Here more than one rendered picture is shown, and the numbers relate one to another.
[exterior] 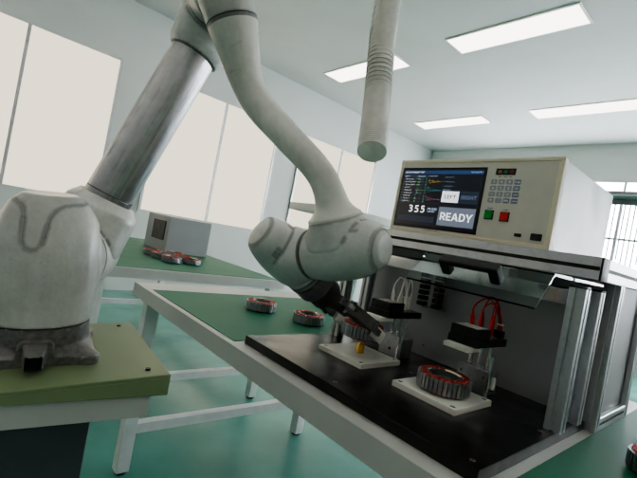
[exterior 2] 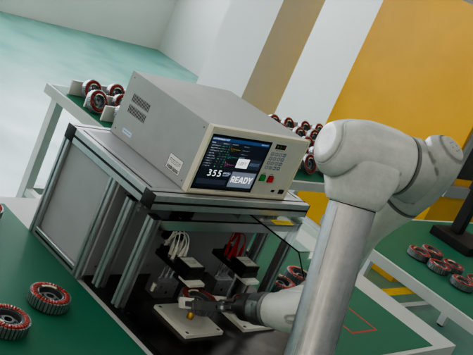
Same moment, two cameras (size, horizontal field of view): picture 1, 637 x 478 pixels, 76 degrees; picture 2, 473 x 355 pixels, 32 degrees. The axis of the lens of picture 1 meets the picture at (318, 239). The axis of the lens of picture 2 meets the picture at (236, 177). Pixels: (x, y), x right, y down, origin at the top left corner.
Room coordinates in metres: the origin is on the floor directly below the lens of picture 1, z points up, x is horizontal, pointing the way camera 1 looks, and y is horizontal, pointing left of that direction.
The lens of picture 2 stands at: (1.46, 1.97, 1.83)
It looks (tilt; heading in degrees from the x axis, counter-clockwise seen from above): 16 degrees down; 260
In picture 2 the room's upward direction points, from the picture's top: 24 degrees clockwise
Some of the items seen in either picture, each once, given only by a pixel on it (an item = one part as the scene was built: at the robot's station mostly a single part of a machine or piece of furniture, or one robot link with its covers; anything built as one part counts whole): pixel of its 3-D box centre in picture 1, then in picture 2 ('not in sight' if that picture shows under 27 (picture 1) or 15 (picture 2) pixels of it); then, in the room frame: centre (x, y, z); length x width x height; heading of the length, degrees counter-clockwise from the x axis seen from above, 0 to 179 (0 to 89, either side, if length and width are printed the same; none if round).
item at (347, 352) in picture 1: (359, 354); (188, 319); (1.06, -0.16, 0.78); 0.15 x 0.15 x 0.01; 41
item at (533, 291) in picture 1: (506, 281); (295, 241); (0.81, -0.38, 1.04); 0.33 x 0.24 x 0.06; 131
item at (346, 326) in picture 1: (363, 329); (197, 301); (1.06, -0.16, 0.84); 0.11 x 0.11 x 0.04
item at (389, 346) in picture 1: (395, 344); (162, 285); (1.15, -0.27, 0.80); 0.08 x 0.05 x 0.06; 41
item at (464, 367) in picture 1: (476, 376); (217, 282); (0.97, -0.43, 0.80); 0.08 x 0.05 x 0.06; 41
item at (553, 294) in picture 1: (439, 270); (229, 227); (1.03, -0.31, 1.03); 0.62 x 0.01 x 0.03; 41
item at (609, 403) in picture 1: (616, 355); not in sight; (0.98, -0.75, 0.91); 0.28 x 0.03 x 0.32; 131
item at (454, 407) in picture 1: (441, 393); (244, 314); (0.87, -0.32, 0.78); 0.15 x 0.15 x 0.01; 41
